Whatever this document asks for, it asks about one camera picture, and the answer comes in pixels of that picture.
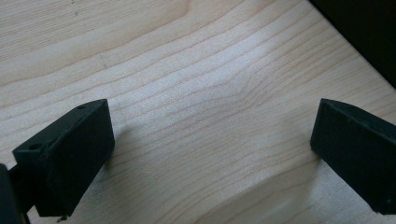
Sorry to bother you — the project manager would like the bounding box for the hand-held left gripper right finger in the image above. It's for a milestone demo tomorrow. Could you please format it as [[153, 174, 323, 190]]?
[[309, 98, 396, 216]]

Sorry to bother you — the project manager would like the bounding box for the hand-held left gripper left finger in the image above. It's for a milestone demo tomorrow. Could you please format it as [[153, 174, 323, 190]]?
[[11, 98, 116, 217]]

